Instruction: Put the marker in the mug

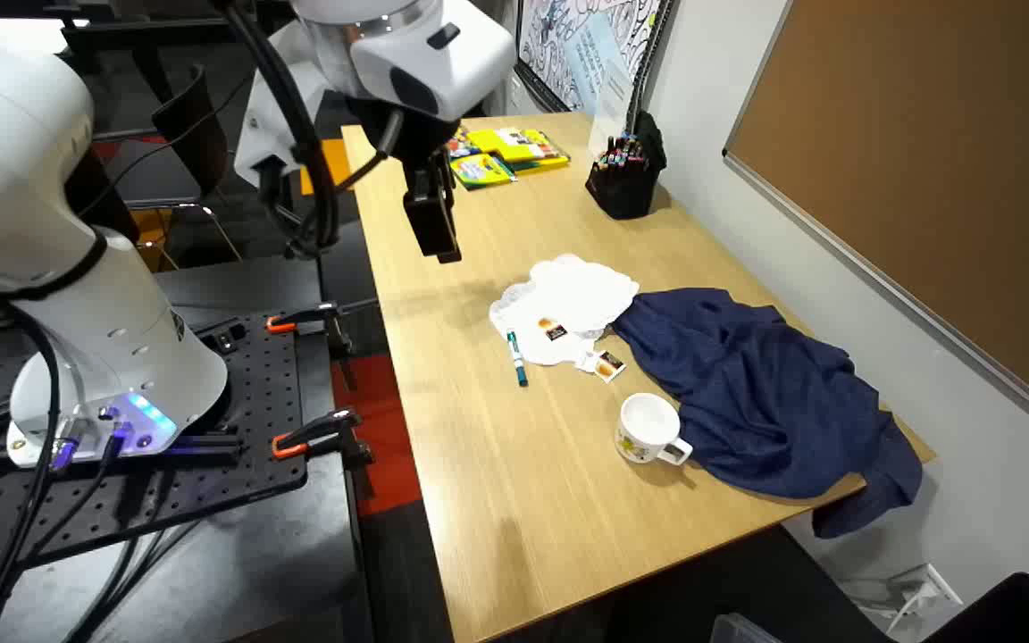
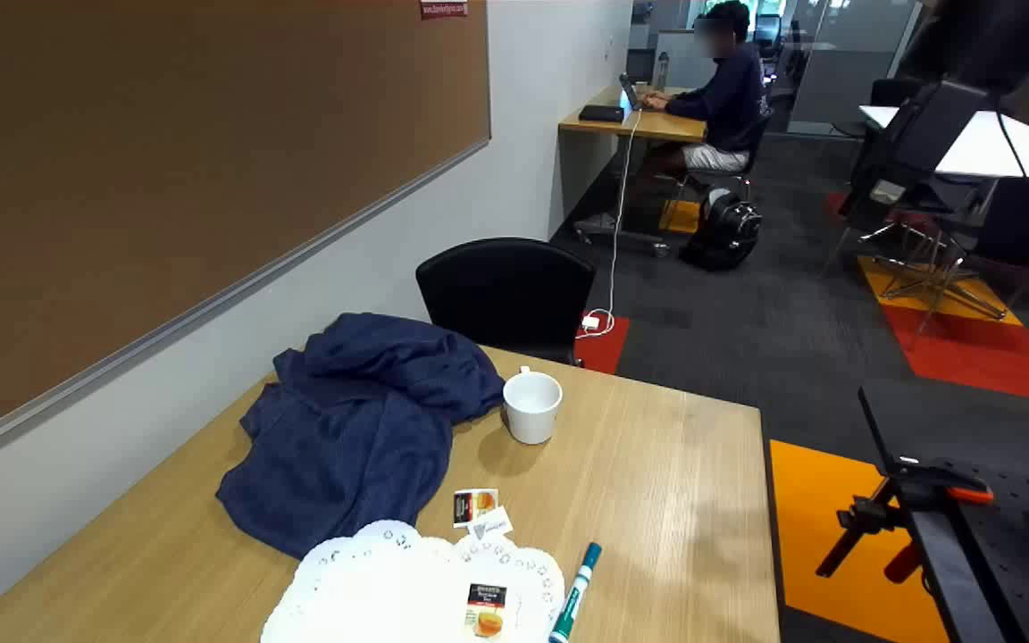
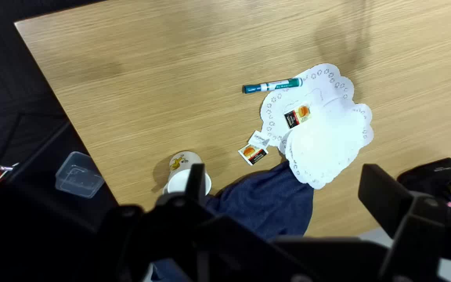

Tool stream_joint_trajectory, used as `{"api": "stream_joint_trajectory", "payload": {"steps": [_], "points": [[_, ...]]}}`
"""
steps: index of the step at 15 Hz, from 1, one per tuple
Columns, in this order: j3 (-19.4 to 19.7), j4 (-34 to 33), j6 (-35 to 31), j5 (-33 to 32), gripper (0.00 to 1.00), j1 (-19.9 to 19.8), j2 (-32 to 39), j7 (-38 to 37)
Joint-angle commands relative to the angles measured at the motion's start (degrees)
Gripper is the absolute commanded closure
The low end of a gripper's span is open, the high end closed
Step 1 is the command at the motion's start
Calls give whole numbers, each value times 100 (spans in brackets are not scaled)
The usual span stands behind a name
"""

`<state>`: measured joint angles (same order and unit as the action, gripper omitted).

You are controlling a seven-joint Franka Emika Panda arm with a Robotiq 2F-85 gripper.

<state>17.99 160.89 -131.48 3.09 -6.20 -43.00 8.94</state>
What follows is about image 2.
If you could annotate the green marker pen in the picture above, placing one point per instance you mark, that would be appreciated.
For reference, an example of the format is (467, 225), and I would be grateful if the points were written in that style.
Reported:
(571, 591)

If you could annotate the white ceramic mug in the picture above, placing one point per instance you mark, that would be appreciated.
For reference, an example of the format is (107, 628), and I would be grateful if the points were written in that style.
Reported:
(533, 407)

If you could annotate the black office chair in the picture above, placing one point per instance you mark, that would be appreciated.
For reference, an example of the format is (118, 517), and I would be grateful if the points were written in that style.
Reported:
(502, 292)

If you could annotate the red box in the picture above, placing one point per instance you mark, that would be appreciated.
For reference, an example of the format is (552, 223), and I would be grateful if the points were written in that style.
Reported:
(601, 344)

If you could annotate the small dark photo card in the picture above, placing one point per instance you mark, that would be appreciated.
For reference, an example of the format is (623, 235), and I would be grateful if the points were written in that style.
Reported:
(474, 504)

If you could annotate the navy blue cloth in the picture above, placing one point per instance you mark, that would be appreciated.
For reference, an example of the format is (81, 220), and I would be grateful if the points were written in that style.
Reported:
(349, 431)

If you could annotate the small white label card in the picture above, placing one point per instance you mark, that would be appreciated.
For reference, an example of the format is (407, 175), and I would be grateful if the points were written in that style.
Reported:
(490, 523)

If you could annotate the black flat desk item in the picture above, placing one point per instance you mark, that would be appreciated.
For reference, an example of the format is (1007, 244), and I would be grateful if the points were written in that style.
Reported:
(601, 111)

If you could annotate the black backpack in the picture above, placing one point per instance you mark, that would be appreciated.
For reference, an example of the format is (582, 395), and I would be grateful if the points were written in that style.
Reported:
(723, 230)

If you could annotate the wooden office desk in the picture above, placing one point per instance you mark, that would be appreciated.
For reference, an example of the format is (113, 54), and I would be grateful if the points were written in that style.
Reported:
(633, 125)

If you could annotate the small black picture card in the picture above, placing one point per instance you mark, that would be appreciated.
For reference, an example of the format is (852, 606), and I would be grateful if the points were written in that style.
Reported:
(488, 596)

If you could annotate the white paper doily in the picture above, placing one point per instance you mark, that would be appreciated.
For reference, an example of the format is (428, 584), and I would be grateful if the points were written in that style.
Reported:
(383, 591)

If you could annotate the small orange round piece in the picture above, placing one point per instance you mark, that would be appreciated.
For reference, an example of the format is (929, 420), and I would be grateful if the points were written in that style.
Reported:
(490, 623)

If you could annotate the seated person in navy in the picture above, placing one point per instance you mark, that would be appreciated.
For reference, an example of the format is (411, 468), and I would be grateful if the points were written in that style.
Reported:
(731, 103)

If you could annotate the brown cork board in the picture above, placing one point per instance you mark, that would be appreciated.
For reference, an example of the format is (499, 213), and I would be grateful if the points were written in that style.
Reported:
(181, 166)

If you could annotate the white office table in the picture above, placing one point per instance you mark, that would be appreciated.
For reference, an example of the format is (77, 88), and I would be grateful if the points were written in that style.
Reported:
(1000, 147)

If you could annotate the black perforated breadboard table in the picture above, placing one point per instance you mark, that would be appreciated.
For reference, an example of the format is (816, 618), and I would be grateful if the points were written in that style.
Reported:
(1014, 557)

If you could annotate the red wall sign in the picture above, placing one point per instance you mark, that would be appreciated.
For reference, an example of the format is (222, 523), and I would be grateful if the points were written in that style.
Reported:
(445, 8)

